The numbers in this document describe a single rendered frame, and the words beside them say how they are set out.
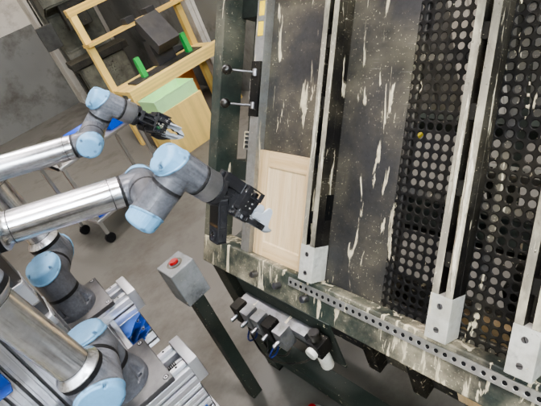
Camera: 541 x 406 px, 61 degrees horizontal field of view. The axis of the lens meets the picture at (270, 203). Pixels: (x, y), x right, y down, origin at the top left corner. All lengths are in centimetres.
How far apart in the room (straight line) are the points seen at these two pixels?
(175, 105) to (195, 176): 421
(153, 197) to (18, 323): 37
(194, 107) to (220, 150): 335
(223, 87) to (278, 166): 44
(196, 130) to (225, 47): 342
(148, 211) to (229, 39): 112
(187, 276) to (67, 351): 88
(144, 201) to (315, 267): 74
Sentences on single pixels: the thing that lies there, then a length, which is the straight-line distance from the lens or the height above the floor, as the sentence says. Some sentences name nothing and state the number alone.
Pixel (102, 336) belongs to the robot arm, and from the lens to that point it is 130.
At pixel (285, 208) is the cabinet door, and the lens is 168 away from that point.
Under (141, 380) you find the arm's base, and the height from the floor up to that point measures 106.
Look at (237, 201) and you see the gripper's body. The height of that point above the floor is 145.
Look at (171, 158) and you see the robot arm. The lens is 95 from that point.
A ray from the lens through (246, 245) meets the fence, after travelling 184.
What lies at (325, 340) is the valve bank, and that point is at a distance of 162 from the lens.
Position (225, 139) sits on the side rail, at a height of 124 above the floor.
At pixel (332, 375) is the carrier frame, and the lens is 224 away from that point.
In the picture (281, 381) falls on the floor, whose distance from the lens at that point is 254.
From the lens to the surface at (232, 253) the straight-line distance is 190.
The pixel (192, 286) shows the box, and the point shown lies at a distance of 195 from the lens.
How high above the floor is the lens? 198
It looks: 32 degrees down
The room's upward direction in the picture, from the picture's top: 23 degrees counter-clockwise
